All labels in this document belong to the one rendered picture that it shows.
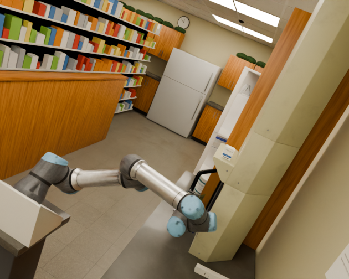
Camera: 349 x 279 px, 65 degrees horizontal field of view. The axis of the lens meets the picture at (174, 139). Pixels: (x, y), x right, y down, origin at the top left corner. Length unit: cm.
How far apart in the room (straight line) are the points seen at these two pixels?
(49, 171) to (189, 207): 73
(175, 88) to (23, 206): 548
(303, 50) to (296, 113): 27
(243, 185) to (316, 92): 54
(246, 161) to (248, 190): 15
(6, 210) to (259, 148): 114
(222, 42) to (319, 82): 569
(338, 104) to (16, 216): 167
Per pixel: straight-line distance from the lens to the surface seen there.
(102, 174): 139
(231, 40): 696
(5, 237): 142
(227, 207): 147
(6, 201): 136
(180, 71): 644
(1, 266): 163
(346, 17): 138
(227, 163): 140
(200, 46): 706
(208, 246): 160
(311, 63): 134
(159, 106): 663
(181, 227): 111
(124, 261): 144
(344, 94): 175
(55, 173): 144
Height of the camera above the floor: 194
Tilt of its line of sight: 18 degrees down
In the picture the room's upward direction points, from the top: 24 degrees clockwise
